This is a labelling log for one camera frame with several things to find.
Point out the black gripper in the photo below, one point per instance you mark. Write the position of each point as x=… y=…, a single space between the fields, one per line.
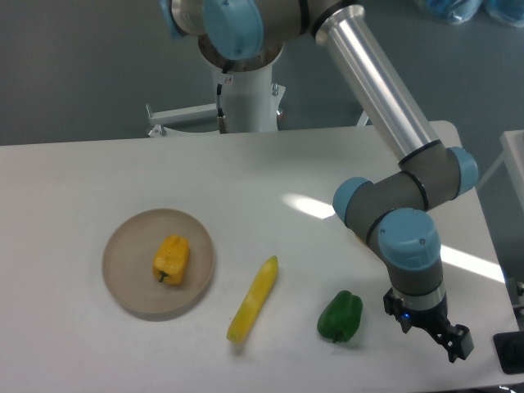
x=429 y=313

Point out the yellow bell pepper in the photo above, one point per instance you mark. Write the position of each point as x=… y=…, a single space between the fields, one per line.
x=170 y=261

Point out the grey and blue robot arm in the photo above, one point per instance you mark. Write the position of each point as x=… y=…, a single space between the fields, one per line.
x=391 y=216

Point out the green bell pepper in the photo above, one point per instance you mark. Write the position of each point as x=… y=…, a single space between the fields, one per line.
x=340 y=320

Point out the beige round plate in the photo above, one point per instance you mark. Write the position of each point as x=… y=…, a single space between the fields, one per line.
x=127 y=264

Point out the black device at table edge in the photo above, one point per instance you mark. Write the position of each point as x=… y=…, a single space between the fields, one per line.
x=509 y=348

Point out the orange pumpkin slice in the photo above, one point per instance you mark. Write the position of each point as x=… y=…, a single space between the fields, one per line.
x=358 y=239

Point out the white side table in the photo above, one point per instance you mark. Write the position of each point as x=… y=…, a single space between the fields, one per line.
x=512 y=157

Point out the blue plastic bag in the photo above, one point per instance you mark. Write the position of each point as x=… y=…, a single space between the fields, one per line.
x=507 y=12
x=453 y=12

